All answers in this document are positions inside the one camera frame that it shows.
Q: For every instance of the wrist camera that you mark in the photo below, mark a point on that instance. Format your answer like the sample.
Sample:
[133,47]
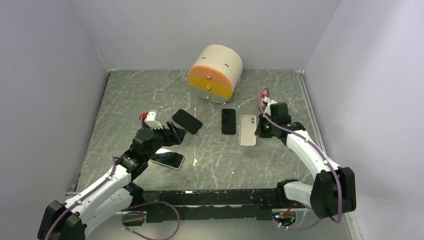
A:
[148,120]
[266,103]

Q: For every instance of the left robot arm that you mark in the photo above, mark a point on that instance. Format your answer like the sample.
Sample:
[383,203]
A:
[99,188]

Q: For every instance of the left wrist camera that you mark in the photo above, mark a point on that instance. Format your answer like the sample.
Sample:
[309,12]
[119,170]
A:
[148,120]

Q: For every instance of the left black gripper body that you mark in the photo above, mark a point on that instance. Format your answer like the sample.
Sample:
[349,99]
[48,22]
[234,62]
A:
[162,138]

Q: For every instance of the round pastel drawer cabinet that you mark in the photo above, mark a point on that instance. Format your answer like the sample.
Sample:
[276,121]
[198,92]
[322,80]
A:
[215,74]

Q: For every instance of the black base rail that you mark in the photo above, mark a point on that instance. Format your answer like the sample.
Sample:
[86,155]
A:
[169,205]

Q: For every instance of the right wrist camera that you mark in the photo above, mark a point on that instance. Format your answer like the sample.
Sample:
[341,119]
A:
[266,103]

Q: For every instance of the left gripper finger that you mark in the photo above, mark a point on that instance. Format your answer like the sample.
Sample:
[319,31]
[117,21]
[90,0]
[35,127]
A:
[173,128]
[178,136]

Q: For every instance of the pink capped marker tube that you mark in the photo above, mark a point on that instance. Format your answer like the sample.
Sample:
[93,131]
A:
[263,96]

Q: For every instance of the phone in cream case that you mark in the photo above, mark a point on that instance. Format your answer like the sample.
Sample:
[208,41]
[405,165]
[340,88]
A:
[168,158]

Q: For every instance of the bare black phone removed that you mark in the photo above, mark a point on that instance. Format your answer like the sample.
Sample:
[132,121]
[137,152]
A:
[228,121]

